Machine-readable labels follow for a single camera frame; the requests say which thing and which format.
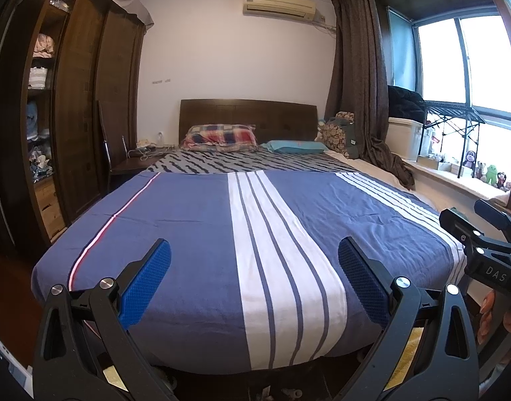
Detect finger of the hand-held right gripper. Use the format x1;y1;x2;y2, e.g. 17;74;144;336
439;208;507;260
475;199;511;241

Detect patterned cushion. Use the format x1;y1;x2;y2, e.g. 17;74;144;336
318;111;359;159

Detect brown curtain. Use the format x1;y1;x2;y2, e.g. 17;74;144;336
324;0;416;190

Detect pink folded clothes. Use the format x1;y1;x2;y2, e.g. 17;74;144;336
33;33;56;59

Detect patterned clothes pile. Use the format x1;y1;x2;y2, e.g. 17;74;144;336
30;144;53;184

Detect blue striped blanket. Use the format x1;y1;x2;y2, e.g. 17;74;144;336
31;170;469;372

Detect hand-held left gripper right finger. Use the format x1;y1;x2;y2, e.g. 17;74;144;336
335;237;480;401

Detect light blue folded clothes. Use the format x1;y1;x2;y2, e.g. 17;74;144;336
26;101;50;142

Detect wall air conditioner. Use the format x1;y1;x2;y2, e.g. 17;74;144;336
242;0;317;21

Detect dark wooden headboard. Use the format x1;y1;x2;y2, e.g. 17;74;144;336
179;99;319;149

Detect teal pillow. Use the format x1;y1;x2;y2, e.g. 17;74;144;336
260;140;326;155

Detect dark wooden wardrobe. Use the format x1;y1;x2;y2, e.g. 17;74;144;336
0;0;156;255

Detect person's right hand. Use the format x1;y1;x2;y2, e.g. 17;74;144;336
477;290;511;339

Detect zebra patterned sheet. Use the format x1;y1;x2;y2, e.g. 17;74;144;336
146;150;361;175

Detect light wooden drawer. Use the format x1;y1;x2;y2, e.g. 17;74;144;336
35;179;66;239

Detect black jacket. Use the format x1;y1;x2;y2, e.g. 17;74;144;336
387;86;427;121

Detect smartphone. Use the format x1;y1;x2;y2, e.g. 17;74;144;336
0;334;32;397

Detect white cables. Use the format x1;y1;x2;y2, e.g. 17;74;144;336
130;140;175;161

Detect grey roller blind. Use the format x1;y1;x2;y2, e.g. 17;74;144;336
387;7;417;88

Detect dark wooden chair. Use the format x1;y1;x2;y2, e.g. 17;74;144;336
97;100;168;195

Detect white striped folded clothes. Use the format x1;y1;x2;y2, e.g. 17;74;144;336
29;67;49;90

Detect plaid pillow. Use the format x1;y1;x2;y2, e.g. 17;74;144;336
179;124;258;152

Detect black metal rack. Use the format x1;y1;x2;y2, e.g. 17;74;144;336
418;100;486;178

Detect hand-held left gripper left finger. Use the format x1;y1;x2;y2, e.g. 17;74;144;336
32;238;179;401

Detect white storage box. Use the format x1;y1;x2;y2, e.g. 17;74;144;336
387;117;432;163

